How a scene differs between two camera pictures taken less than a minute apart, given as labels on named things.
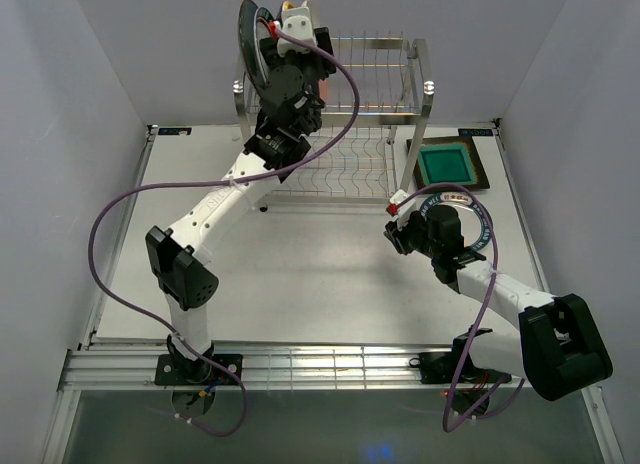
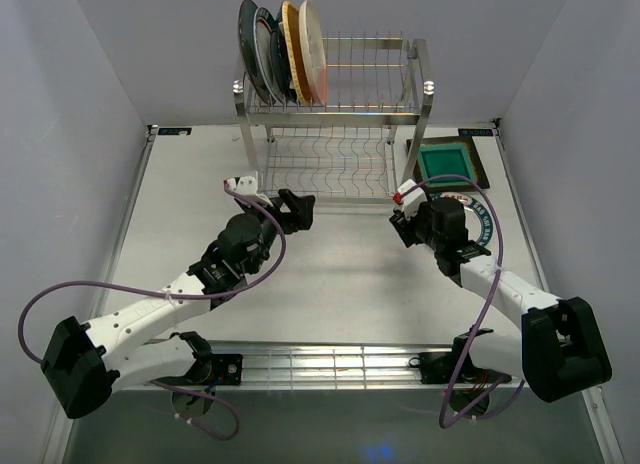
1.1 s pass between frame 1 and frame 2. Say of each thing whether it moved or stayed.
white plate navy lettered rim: stayed
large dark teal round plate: stayed
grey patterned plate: stayed
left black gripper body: moved
